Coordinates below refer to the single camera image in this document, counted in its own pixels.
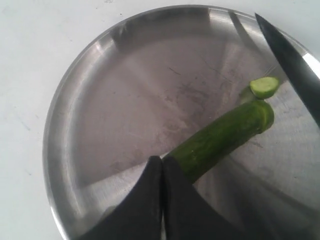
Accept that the green chili pepper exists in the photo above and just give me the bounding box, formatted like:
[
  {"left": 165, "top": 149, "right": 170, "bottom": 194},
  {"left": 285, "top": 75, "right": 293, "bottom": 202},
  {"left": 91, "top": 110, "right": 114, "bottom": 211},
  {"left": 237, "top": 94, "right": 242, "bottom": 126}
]
[{"left": 168, "top": 100, "right": 275, "bottom": 183}]

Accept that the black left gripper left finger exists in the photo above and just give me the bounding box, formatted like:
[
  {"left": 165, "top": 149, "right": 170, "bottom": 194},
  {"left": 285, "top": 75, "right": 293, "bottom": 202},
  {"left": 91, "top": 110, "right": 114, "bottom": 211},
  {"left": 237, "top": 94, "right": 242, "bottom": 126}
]
[{"left": 78, "top": 156, "right": 163, "bottom": 240}]

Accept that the olive green rounded object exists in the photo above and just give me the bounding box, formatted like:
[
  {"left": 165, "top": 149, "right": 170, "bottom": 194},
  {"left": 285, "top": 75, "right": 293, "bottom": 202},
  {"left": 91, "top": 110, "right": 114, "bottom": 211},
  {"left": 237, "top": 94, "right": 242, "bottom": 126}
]
[{"left": 249, "top": 76, "right": 280, "bottom": 100}]

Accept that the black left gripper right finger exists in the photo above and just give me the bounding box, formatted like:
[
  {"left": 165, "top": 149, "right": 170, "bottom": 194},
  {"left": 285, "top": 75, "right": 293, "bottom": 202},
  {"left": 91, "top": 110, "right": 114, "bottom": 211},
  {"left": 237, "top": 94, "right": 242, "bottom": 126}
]
[{"left": 162, "top": 156, "right": 247, "bottom": 240}]

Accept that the black-handled serrated knife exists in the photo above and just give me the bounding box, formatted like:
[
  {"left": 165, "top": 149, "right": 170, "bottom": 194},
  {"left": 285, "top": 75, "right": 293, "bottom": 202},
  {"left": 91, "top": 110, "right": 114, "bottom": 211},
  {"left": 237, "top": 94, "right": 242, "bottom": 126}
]
[{"left": 255, "top": 13, "right": 320, "bottom": 125}]

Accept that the round stainless steel plate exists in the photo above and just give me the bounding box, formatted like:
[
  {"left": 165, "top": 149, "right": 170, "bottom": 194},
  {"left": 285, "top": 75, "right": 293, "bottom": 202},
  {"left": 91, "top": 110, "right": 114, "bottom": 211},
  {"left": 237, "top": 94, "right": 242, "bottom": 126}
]
[{"left": 43, "top": 6, "right": 320, "bottom": 240}]

